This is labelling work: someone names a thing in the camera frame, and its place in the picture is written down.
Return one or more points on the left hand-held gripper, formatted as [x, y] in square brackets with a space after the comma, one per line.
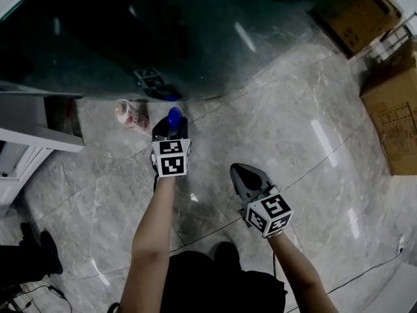
[171, 158]

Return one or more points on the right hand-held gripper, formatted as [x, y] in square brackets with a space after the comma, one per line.
[268, 212]

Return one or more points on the blue bottle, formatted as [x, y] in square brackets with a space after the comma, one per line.
[173, 116]

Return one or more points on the dark green white-rimmed bathtub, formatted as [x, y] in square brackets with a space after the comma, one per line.
[130, 28]

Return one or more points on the person's right forearm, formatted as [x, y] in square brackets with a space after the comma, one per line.
[299, 272]

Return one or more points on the person's left forearm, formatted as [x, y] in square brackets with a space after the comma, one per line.
[146, 240]

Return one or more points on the pink spray can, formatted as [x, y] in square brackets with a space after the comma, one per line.
[132, 116]

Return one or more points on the person's black right shoe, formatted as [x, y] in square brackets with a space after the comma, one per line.
[227, 251]

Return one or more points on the person's black clothing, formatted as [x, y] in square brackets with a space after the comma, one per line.
[211, 285]

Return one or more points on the white vanity cabinet with sink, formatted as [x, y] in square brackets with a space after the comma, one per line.
[26, 142]

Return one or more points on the long brown cardboard box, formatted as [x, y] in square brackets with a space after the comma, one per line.
[394, 116]

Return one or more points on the white power strip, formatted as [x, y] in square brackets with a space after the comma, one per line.
[400, 244]

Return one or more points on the square brown cardboard box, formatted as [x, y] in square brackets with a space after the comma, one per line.
[355, 15]

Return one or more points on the black power adapter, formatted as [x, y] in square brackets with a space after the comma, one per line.
[56, 291]

